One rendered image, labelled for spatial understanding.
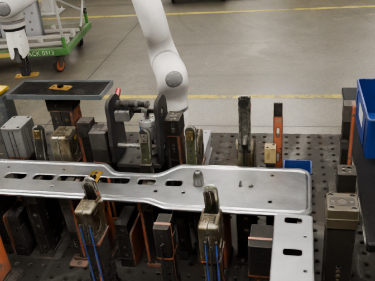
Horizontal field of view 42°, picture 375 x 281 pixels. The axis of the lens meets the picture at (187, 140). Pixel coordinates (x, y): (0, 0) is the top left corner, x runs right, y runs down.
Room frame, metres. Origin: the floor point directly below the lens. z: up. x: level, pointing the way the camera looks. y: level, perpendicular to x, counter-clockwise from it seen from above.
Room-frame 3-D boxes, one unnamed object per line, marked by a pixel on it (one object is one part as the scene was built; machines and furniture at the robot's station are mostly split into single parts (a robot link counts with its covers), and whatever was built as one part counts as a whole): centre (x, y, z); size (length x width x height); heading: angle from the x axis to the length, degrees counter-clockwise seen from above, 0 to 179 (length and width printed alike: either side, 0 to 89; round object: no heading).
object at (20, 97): (1.67, 0.45, 1.16); 0.37 x 0.14 x 0.02; 76
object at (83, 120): (1.52, 0.35, 0.90); 0.05 x 0.05 x 0.40; 76
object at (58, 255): (1.34, 0.51, 0.84); 0.13 x 0.11 x 0.29; 166
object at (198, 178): (1.20, -0.02, 1.02); 0.03 x 0.03 x 0.07
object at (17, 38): (1.69, 0.56, 1.35); 0.10 x 0.07 x 0.11; 1
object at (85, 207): (1.10, 0.29, 0.87); 0.12 x 0.09 x 0.35; 166
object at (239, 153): (1.33, -0.18, 0.88); 0.07 x 0.06 x 0.35; 166
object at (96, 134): (1.49, 0.29, 0.89); 0.13 x 0.11 x 0.38; 166
